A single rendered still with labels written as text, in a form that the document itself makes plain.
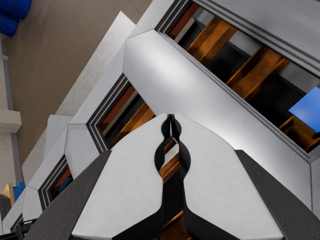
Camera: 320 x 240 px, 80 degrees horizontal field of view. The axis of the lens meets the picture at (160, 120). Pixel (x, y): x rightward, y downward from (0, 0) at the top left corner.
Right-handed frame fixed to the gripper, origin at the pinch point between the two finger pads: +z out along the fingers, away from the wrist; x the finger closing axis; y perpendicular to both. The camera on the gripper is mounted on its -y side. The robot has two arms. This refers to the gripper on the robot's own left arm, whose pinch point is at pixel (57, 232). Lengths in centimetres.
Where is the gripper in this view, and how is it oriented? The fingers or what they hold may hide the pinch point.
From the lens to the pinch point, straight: 85.3
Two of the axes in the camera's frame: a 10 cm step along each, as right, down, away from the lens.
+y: 6.3, -7.1, -3.1
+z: 5.7, 1.6, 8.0
